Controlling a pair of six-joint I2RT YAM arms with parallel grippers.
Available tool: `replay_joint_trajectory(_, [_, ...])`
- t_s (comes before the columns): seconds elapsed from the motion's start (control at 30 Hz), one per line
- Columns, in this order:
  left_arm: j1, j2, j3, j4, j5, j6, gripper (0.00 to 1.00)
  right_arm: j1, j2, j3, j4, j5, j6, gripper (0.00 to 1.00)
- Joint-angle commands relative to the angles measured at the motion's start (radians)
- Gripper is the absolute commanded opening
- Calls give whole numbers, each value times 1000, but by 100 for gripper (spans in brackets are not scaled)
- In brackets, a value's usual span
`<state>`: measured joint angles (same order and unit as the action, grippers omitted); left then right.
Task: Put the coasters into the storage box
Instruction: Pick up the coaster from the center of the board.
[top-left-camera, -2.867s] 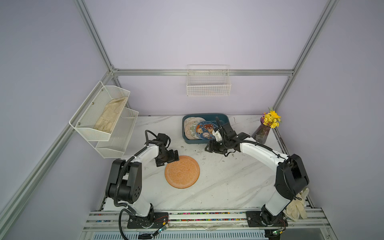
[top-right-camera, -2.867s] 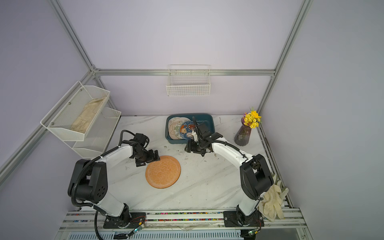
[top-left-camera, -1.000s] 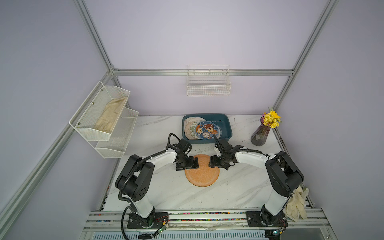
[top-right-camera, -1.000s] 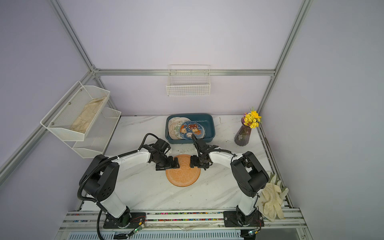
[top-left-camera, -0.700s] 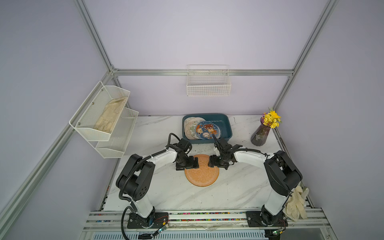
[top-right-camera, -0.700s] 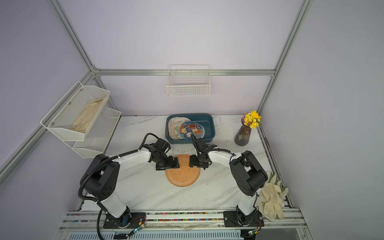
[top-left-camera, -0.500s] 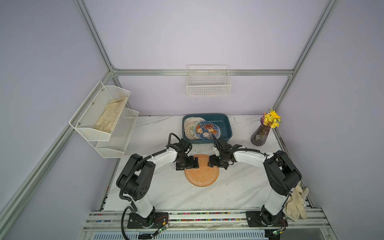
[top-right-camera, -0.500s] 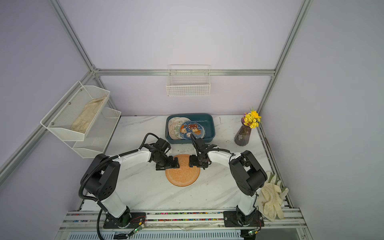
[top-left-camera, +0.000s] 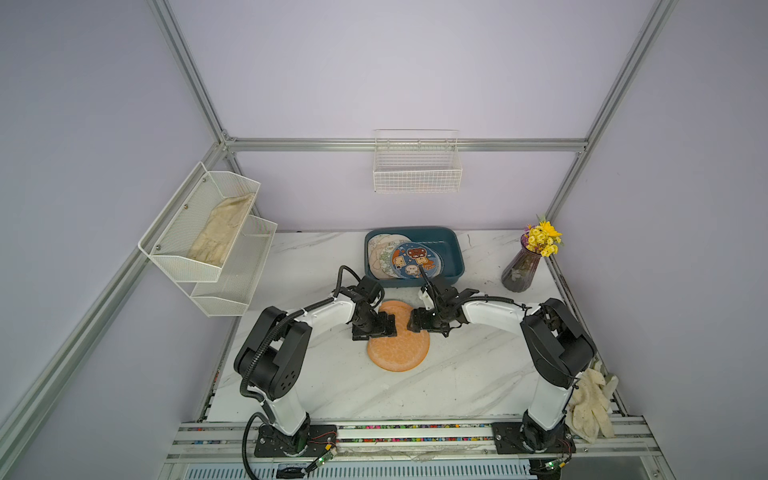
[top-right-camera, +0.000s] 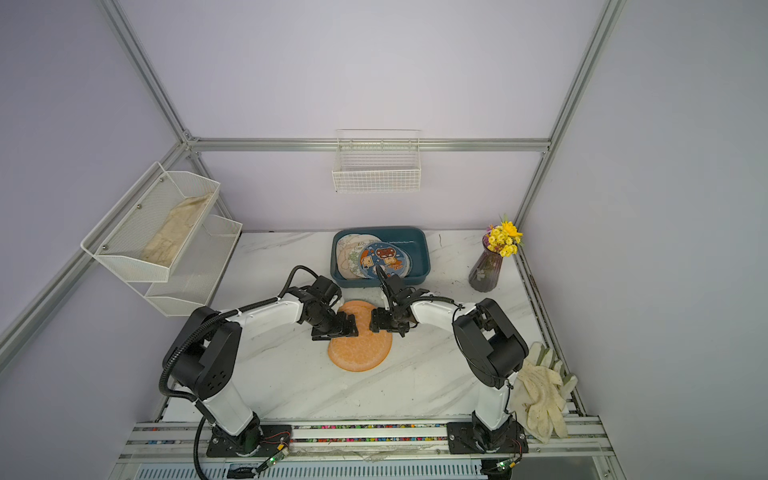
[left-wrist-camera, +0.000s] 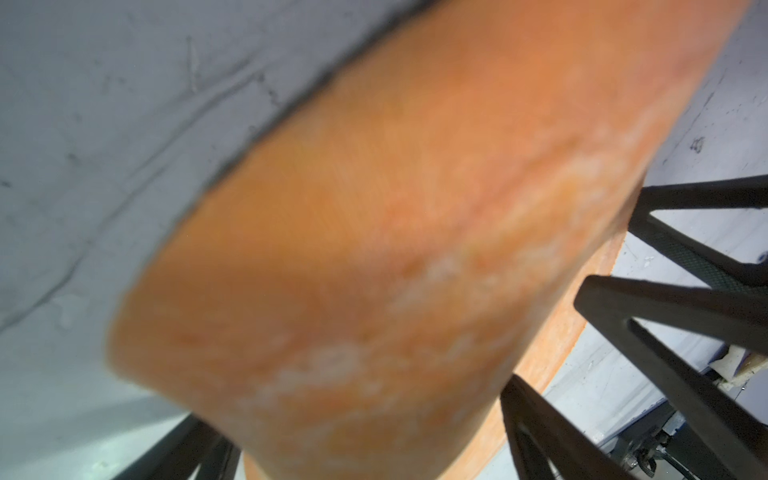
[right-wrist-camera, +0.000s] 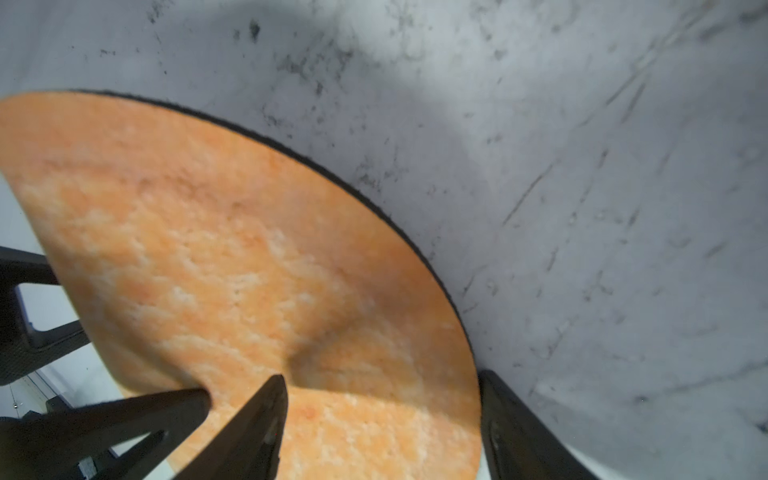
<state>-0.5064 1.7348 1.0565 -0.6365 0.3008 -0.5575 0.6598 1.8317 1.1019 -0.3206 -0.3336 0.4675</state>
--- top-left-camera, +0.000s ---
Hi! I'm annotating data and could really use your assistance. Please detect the orange woven round coaster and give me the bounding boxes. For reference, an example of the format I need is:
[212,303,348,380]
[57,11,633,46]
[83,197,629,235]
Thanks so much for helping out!
[367,300,430,372]

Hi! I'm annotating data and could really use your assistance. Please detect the blue denim bear coaster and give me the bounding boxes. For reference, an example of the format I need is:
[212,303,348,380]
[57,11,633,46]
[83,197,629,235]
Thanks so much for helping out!
[390,242,442,279]

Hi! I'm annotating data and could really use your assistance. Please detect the teal plastic storage box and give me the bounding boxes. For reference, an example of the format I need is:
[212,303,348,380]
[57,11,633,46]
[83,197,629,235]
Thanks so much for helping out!
[363,226,465,288]

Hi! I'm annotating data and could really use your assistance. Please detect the green white flower bunny coaster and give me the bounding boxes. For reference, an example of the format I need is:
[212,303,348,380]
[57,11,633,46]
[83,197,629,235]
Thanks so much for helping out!
[367,234,410,280]

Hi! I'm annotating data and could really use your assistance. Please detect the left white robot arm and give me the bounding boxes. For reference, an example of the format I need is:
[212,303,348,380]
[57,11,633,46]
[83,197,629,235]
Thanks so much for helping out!
[233,265,397,442]

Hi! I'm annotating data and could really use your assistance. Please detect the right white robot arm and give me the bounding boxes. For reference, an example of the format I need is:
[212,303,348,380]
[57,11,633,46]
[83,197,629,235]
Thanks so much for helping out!
[408,270,597,453]

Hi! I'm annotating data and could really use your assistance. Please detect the yellow flower bunch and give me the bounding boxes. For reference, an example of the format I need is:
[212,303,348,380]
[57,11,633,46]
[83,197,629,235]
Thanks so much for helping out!
[522,216,563,258]

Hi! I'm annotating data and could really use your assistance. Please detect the cream work gloves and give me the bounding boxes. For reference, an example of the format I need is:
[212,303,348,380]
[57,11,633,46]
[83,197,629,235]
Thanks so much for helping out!
[565,360,619,443]

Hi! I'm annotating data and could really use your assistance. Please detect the beige cloth in shelf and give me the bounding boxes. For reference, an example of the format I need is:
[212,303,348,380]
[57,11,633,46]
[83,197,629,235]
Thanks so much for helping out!
[187,193,256,267]

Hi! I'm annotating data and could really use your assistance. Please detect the white mesh two-tier shelf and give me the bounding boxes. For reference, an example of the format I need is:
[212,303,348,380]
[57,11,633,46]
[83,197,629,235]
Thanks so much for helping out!
[138,163,277,317]

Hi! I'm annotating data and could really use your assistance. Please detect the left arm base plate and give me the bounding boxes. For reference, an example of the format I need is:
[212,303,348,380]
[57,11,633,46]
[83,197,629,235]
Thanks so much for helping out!
[253,415,338,458]

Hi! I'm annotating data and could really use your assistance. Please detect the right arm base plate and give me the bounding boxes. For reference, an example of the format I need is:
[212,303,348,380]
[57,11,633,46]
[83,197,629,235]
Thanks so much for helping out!
[491,413,575,454]

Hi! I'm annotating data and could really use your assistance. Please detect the white wire wall basket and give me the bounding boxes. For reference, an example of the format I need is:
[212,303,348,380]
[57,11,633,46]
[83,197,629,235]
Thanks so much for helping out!
[373,129,463,194]

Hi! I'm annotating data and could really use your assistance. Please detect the aluminium mounting rail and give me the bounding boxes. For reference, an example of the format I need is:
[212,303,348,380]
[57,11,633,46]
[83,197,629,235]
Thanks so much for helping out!
[165,415,662,464]

